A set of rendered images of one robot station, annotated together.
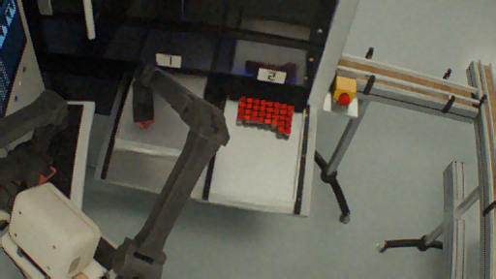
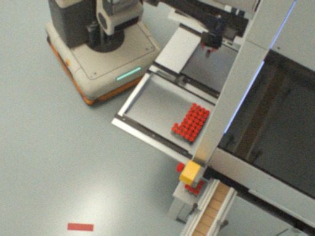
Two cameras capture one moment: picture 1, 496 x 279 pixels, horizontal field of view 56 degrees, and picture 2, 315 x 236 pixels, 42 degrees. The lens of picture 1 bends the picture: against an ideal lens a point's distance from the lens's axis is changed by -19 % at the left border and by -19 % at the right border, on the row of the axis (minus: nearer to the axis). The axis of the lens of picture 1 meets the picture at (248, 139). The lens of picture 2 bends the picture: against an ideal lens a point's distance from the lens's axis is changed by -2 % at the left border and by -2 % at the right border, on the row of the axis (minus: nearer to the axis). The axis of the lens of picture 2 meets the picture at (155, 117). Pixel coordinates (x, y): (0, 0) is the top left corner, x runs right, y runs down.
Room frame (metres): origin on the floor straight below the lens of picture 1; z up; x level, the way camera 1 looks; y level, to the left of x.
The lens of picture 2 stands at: (1.19, -0.88, 2.56)
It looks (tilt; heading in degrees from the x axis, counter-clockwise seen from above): 63 degrees down; 114
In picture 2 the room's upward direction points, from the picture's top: 10 degrees clockwise
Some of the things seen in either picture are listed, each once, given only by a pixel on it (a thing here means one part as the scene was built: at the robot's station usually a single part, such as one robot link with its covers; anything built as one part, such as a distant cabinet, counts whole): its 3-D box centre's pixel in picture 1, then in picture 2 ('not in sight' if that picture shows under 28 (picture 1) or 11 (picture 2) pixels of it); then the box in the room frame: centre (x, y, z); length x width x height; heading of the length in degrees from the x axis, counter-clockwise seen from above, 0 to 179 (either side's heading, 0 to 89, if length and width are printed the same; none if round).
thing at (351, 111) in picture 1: (340, 99); (193, 190); (1.17, -0.29, 0.87); 0.14 x 0.13 x 0.02; 3
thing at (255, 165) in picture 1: (260, 148); (168, 111); (0.89, -0.04, 0.90); 0.34 x 0.26 x 0.04; 2
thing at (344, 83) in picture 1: (344, 87); (191, 173); (1.13, -0.28, 1.00); 0.08 x 0.07 x 0.07; 3
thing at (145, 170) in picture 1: (208, 133); (192, 91); (0.92, 0.13, 0.87); 0.70 x 0.48 x 0.02; 93
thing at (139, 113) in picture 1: (142, 101); (212, 36); (0.88, 0.34, 1.05); 0.10 x 0.07 x 0.07; 20
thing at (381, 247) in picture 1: (421, 246); not in sight; (0.99, -0.99, 0.07); 0.50 x 0.08 x 0.14; 93
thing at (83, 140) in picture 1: (53, 153); (212, 15); (0.75, 0.68, 0.79); 0.45 x 0.28 x 0.03; 10
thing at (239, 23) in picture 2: (59, 150); (211, 15); (0.76, 0.65, 0.82); 0.40 x 0.14 x 0.02; 10
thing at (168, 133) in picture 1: (162, 103); (221, 70); (0.98, 0.30, 0.90); 0.34 x 0.26 x 0.04; 3
